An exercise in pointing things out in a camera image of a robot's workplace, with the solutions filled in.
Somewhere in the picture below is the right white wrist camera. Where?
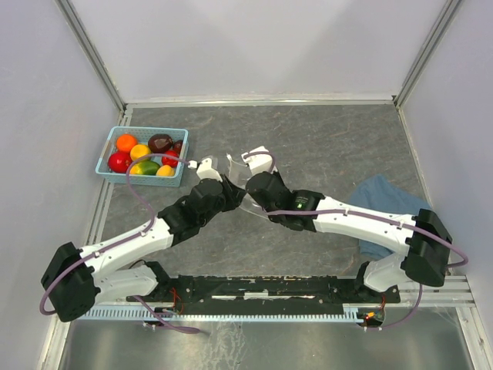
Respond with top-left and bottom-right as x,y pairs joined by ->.
241,146 -> 275,175

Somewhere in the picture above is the light blue plastic basket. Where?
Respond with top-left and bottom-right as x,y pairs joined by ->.
96,126 -> 189,187

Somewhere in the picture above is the clear zip top bag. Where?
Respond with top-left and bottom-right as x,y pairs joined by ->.
226,153 -> 267,219

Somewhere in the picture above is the red bell pepper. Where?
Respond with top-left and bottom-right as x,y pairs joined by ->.
161,150 -> 179,168

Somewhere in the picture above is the small dark red fruit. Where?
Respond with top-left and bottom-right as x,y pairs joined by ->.
173,140 -> 183,153

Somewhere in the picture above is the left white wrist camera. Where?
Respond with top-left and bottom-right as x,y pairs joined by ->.
187,156 -> 223,182

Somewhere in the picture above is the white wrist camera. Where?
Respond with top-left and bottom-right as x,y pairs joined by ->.
187,156 -> 223,182
241,146 -> 275,175

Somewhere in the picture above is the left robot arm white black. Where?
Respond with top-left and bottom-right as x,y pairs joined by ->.
39,178 -> 247,322

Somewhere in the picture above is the dark purple fruit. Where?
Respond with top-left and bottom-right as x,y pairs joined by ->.
147,133 -> 174,153

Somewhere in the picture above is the yellow orange round fruit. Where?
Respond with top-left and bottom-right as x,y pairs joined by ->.
129,144 -> 151,161

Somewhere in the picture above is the small yellow fruit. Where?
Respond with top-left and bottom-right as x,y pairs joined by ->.
156,165 -> 176,177

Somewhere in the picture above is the blue cloth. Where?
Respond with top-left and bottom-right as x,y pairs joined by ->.
348,173 -> 434,261

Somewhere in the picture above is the red apple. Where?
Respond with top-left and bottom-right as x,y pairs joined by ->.
107,151 -> 132,173

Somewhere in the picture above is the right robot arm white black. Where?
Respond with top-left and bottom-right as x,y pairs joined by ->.
246,172 -> 451,301

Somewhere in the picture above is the green yellow mango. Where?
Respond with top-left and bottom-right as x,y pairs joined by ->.
129,160 -> 161,176

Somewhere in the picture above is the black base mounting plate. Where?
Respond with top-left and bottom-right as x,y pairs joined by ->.
140,261 -> 401,318

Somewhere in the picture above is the light blue cable duct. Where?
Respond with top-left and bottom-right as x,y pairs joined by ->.
79,305 -> 363,324

